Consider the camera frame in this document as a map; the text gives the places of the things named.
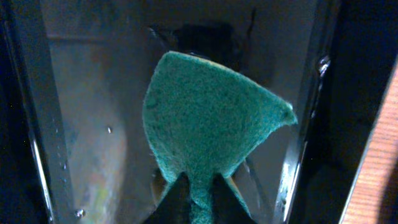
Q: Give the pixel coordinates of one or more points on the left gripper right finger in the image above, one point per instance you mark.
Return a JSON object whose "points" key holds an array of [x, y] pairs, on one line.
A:
{"points": [[226, 207]]}

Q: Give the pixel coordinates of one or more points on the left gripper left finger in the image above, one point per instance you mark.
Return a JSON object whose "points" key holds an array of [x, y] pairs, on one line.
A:
{"points": [[175, 207]]}

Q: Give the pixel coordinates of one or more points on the green scrubbing sponge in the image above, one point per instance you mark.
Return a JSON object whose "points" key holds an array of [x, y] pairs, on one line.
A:
{"points": [[202, 118]]}

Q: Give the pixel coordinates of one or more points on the black rectangular tray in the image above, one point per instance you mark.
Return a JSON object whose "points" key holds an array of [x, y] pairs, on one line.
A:
{"points": [[74, 75]]}

